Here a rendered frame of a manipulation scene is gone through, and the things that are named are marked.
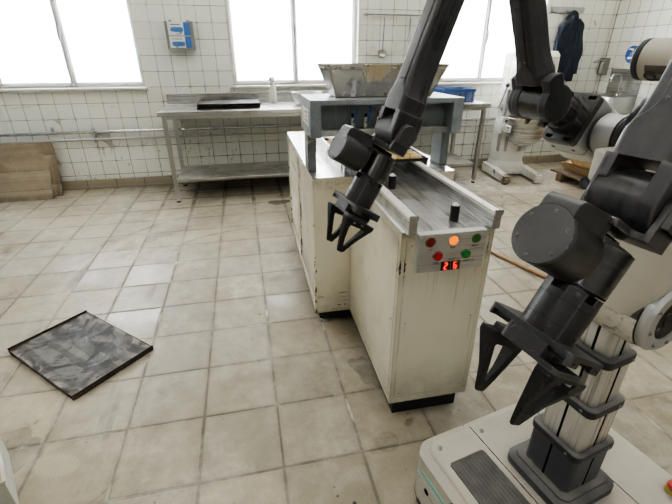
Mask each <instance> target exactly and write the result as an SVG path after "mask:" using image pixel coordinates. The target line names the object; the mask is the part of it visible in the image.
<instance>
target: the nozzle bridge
mask: <svg viewBox="0 0 672 504"><path fill-rule="evenodd" d="M300 96H301V124H302V128H303V129H304V130H305V131H304V138H305V166H306V168H307V170H308V172H317V164H316V138H322V137H333V136H335V135H336V134H337V133H338V132H339V131H340V129H341V127H342V126H343V125H345V124H346V125H349V126H350V119H351V113H354V117H355V111H356V106H355V105H357V115H356V120H355V128H357V129H359V130H361V131H363V132H365V133H368V134H370V135H373V134H374V128H375V124H376V117H377V113H380V110H381V108H382V104H383V105H384V106H385V103H386V100H387V98H388V97H365V98H335V97H333V96H331V95H329V94H301V95H300ZM464 100H465V98H464V97H459V96H454V95H449V94H444V93H439V92H433V93H432V95H431V96H428V98H427V105H426V108H425V110H424V113H423V115H422V118H421V119H423V120H424V122H423V124H422V127H421V129H420V131H419V133H433V136H432V145H431V155H430V161H432V162H434V163H436V164H437V165H439V166H442V165H446V162H447V154H448V145H449V137H450V133H460V131H461V123H462V115H463V108H464ZM369 105H370V107H371V110H370V117H369V121H368V128H367V129H365V128H363V119H364V113H367V117H368V114H369Z"/></svg>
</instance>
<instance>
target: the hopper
mask: <svg viewBox="0 0 672 504"><path fill-rule="evenodd" d="M402 65H403V63H317V66H318V67H319V70H320V72H321V75H322V77H323V80H324V82H325V85H326V87H327V90H328V93H329V95H331V96H333V97H335V98H365V97H388V95H389V93H390V91H391V89H392V87H393V86H394V84H395V82H396V80H397V78H398V75H399V73H400V70H401V68H402ZM449 65H450V64H439V67H438V69H437V72H436V75H435V77H434V80H433V82H432V85H431V88H430V91H429V95H428V96H431V95H432V93H433V91H434V89H435V88H436V86H437V84H438V83H439V81H440V79H441V78H442V76H443V75H444V73H445V71H446V70H447V68H448V66H449Z"/></svg>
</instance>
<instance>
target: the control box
mask: <svg viewBox="0 0 672 504"><path fill-rule="evenodd" d="M487 233H488V229H486V228H485V227H484V226H481V227H468V228H456V229H444V230H432V231H420V232H417V234H416V237H415V250H414V261H413V270H414V272H415V273H424V272H434V271H444V269H443V267H444V263H445V262H448V269H447V270H454V269H453V266H454V265H453V263H454V261H457V262H458V265H457V268H456V269H463V268H473V267H481V266H482V261H483V255H484V250H485V244H486V238H487ZM476 234H479V235H480V236H481V240H480V241H479V242H477V243H474V242H473V241H472V238H473V236H474V235H476ZM453 236H457V237H458V239H459V240H458V243H457V244H455V245H451V244H450V242H449V241H450V238H451V237H453ZM430 238H434V239H435V241H436V243H435V245H434V246H432V247H428V246H427V245H426V242H427V240H428V239H430ZM466 249H468V250H469V251H470V252H471V255H470V256H469V257H468V258H463V257H462V252H463V251H464V250H466ZM437 252H441V253H442V254H443V258H442V259H441V260H440V261H436V260H435V259H434V254H435V253H437ZM455 267H456V266H454V268H455Z"/></svg>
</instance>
